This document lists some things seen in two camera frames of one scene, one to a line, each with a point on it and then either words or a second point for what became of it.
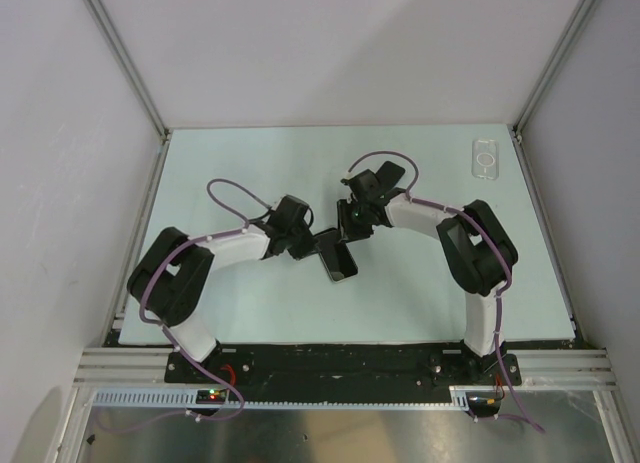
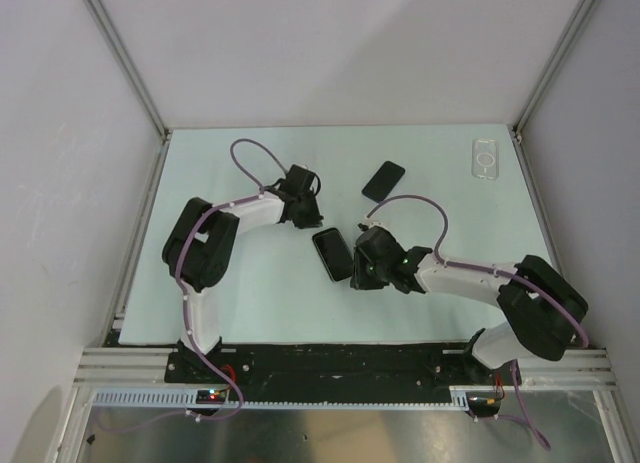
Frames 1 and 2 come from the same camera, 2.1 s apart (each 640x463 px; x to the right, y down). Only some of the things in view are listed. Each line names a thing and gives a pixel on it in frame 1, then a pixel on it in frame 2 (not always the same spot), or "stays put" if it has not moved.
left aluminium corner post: (112, 36) stays put
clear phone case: (485, 160) stays put
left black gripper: (308, 246) to (314, 220)
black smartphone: (336, 255) stays put
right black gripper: (346, 230) to (360, 280)
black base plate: (345, 366) stays put
